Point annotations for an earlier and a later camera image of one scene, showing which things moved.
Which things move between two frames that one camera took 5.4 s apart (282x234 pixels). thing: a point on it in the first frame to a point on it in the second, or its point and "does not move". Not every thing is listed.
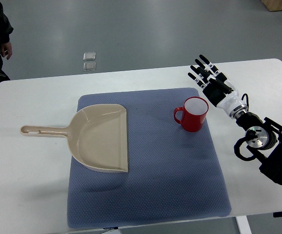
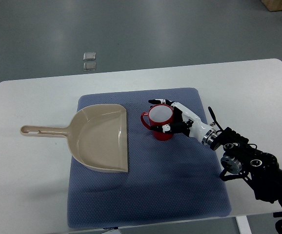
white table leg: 243,225 does not move
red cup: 192,114 to 159,115
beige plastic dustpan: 97,136 does not move
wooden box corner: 276,5 does not move
